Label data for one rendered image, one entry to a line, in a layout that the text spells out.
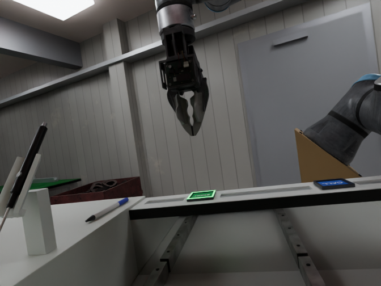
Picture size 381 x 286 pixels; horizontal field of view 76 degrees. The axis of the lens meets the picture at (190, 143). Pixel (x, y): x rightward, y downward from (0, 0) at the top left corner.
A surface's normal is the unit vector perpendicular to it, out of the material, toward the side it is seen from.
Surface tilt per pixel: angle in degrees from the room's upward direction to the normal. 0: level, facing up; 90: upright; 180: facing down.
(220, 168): 90
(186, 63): 90
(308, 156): 90
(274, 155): 90
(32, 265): 0
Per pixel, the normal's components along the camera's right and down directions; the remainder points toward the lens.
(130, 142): -0.45, 0.08
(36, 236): -0.20, 0.04
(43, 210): 0.97, -0.14
